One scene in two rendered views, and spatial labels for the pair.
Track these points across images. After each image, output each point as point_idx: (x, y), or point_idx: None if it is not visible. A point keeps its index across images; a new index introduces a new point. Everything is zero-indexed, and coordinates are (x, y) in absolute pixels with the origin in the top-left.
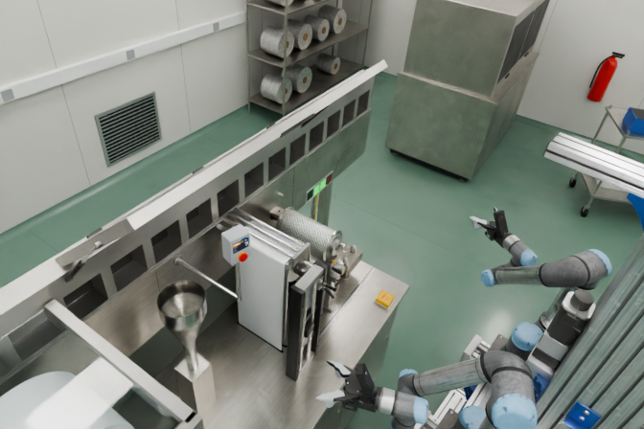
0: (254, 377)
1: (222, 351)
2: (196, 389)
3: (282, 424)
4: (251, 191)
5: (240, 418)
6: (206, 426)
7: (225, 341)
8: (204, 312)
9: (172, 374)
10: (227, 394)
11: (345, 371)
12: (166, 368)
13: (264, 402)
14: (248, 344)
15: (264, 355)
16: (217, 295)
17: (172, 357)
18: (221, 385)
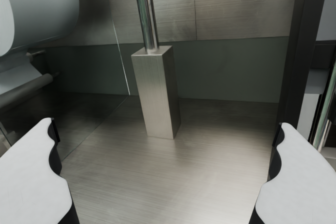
0: (226, 159)
1: (235, 120)
2: (138, 76)
3: None
4: None
5: (162, 167)
6: (143, 143)
7: (249, 117)
8: None
9: (185, 104)
10: (188, 144)
11: (310, 223)
12: (189, 99)
13: (197, 185)
14: (267, 135)
15: (269, 157)
16: (276, 64)
17: (198, 94)
18: (195, 135)
